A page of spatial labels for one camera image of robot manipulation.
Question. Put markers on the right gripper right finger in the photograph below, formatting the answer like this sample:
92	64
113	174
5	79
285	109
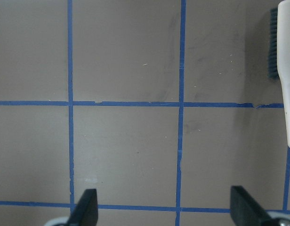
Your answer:
246	211

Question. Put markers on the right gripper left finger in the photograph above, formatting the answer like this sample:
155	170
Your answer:
86	210

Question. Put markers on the white hand brush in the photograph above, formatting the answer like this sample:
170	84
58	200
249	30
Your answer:
279	54

